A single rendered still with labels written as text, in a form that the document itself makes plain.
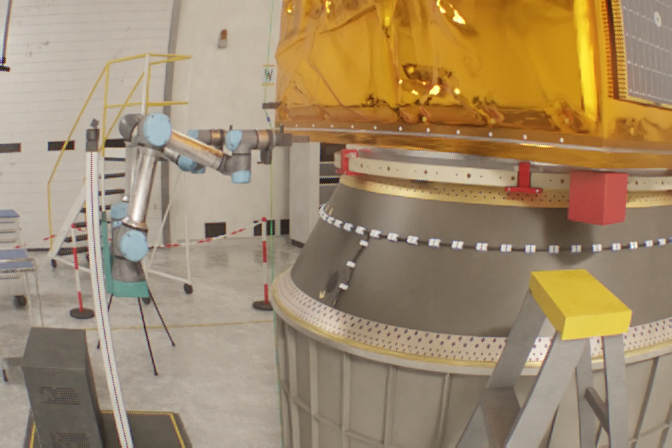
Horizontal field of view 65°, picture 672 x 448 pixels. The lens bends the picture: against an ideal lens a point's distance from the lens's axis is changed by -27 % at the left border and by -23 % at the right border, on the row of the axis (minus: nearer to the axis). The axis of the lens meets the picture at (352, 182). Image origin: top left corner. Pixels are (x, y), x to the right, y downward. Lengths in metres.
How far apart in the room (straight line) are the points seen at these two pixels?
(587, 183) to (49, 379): 2.19
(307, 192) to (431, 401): 7.94
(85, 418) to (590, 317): 2.17
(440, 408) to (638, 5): 1.39
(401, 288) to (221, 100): 8.11
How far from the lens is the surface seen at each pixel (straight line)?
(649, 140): 1.90
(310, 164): 9.70
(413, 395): 2.04
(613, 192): 1.73
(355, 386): 2.17
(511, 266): 1.98
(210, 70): 9.95
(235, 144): 2.41
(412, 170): 2.15
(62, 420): 2.76
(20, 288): 6.42
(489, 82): 1.91
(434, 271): 2.04
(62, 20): 9.42
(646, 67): 1.81
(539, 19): 1.76
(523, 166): 1.99
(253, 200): 10.29
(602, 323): 1.16
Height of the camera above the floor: 1.84
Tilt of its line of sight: 5 degrees down
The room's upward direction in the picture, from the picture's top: 1 degrees clockwise
